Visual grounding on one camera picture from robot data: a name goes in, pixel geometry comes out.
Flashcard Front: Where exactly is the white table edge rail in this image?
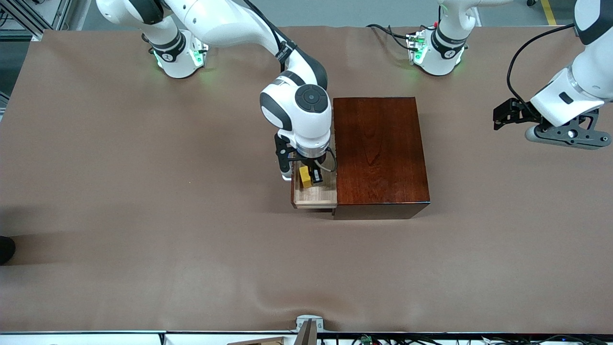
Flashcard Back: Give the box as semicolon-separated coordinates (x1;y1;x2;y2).
0;331;613;345

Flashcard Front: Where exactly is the light wood drawer white handle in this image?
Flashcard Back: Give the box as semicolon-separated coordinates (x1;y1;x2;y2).
282;163;338;210

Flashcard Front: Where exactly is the black left arm base cable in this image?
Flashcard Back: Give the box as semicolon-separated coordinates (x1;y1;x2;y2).
366;24;413;51

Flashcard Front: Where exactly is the aluminium frame structure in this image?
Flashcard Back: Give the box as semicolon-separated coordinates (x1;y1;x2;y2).
0;0;91;41

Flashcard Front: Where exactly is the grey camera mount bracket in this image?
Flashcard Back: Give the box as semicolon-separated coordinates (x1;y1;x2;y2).
295;315;325;345

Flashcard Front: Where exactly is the large table cover sheet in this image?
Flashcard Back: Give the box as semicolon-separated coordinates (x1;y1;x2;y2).
0;25;613;334

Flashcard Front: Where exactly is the light brown board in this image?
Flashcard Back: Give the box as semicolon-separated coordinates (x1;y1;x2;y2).
226;336;288;345

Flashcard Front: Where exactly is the black rounded object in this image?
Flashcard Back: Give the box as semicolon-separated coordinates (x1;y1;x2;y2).
0;236;16;265

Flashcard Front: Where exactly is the dark wooden drawer cabinet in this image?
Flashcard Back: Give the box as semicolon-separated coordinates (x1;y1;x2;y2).
333;97;431;220

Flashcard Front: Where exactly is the black cable bundle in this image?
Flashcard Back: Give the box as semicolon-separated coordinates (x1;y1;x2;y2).
330;334;613;345

